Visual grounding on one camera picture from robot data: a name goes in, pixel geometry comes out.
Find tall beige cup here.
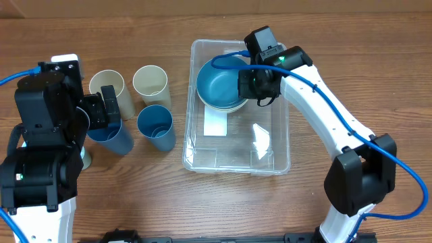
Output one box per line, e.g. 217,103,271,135
132,65,172,110
89,70,136,120

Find dark blue bowl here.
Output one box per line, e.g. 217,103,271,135
196,60,245,108

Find cream bowl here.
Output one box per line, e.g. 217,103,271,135
200,97,248,113

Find small mint green cup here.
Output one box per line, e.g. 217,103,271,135
80,147,92,170

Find clear plastic storage container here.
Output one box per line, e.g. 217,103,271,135
182,39,291,176

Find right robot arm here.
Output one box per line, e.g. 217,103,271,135
238,46,397,242

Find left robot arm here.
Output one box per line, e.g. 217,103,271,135
1,72,120,242

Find white label in container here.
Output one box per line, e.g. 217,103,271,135
204,106,227,136

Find tall blue cup left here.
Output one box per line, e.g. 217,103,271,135
87,120,134,156

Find tall blue cup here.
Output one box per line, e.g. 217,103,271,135
87,120,134,156
136,105,176,152

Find tall blue cup right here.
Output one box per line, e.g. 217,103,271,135
136,105,176,152

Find right blue cable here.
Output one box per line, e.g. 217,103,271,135
211,50,429,243

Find blue cable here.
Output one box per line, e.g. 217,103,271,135
0,66,42,243
211,50,429,243

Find left blue cable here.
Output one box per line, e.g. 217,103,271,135
0,66,42,243

